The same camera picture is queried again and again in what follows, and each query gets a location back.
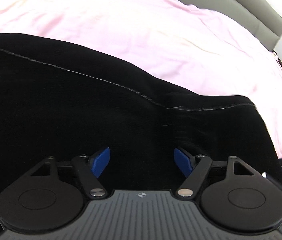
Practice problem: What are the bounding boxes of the black pants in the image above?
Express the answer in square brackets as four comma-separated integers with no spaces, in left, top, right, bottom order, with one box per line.
[0,32,282,238]

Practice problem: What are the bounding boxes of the pink bed sheet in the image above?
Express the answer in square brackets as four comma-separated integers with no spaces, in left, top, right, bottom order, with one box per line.
[0,0,282,158]

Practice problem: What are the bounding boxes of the grey upholstered headboard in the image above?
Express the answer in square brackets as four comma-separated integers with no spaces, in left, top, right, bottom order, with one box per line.
[179,0,282,51]

